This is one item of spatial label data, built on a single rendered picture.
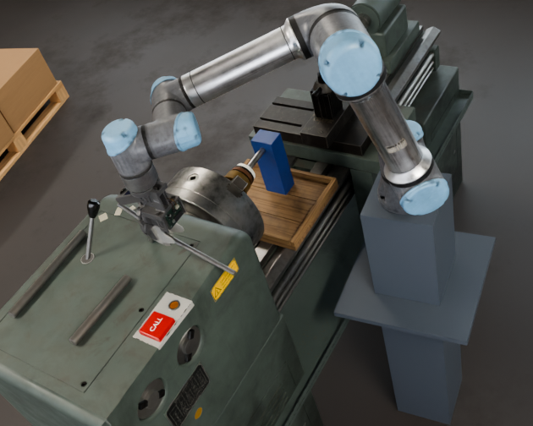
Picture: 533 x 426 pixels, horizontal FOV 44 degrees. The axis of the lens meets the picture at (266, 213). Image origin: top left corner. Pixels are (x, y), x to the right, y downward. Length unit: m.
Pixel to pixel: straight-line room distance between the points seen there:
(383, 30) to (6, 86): 2.71
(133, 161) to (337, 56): 0.47
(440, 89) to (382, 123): 1.48
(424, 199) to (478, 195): 1.80
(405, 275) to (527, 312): 1.07
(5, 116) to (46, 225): 0.90
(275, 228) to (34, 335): 0.85
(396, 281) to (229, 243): 0.59
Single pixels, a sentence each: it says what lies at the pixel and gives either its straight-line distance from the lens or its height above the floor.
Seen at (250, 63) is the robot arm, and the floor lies 1.65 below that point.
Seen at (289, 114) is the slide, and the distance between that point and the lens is 2.42.
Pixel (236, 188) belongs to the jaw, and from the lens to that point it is 1.85.
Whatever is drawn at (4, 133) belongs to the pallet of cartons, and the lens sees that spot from 4.58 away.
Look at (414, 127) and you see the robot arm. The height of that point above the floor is 1.33.
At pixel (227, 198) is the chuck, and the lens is 1.82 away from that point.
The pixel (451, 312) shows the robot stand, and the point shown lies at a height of 0.75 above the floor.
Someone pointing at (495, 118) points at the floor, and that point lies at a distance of 3.81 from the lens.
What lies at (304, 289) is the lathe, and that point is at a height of 0.54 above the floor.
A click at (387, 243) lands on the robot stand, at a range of 1.87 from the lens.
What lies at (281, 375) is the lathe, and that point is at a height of 0.67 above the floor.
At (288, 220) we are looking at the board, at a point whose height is 0.89.
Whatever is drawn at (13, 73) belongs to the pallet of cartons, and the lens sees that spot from 4.68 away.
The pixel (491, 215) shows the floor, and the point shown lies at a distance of 3.28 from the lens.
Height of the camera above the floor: 2.40
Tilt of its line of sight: 44 degrees down
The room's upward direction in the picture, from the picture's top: 19 degrees counter-clockwise
